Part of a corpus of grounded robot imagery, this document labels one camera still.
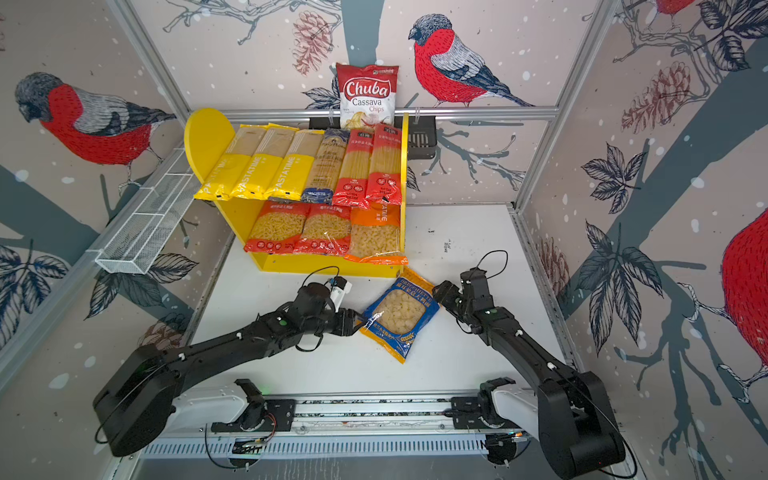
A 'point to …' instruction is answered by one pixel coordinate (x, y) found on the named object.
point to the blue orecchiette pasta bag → (400, 316)
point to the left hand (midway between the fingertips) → (362, 320)
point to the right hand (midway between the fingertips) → (437, 298)
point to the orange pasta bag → (375, 235)
